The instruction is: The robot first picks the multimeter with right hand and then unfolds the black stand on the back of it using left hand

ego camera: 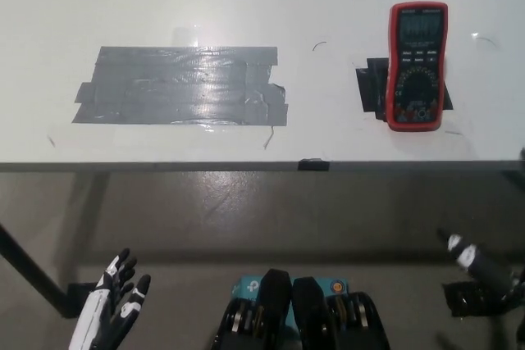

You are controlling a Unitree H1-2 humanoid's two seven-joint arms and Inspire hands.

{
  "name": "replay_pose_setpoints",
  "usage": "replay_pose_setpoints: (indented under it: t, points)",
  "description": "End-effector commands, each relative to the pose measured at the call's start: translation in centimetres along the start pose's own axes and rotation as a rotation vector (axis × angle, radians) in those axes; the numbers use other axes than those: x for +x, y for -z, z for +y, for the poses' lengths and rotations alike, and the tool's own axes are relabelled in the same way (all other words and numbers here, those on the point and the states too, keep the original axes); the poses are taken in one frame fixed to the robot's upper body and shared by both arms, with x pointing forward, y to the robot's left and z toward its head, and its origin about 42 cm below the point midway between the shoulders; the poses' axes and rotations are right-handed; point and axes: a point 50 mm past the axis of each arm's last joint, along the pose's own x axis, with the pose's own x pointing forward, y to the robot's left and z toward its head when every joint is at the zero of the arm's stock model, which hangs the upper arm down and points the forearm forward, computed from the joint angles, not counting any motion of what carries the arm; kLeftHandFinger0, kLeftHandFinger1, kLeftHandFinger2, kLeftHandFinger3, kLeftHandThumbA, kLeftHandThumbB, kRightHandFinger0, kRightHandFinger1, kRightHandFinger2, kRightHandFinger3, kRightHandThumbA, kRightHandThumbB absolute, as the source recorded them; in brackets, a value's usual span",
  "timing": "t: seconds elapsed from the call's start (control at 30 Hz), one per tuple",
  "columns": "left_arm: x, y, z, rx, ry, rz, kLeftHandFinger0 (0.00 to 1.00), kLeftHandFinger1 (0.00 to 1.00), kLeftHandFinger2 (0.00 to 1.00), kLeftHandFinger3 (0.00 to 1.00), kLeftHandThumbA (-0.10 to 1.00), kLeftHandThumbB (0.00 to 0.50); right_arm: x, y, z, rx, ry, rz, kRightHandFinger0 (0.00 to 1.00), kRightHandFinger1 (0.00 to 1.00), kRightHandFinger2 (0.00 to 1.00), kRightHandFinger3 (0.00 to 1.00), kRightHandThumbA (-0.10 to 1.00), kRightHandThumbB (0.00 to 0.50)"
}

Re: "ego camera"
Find black right hand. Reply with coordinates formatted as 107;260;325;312
436;228;525;315

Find white and black left hand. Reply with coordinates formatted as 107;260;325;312
67;248;152;350

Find red digital multimeter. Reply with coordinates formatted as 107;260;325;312
384;2;449;133

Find black robot torso teal tops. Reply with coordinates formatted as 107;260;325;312
211;268;390;350

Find black table leg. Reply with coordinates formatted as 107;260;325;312
0;222;79;319

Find small black tape strip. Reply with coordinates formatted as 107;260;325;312
298;157;331;172

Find black tape patch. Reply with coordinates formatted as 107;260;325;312
354;57;455;122

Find grey duct tape patch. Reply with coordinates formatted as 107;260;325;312
71;44;290;125

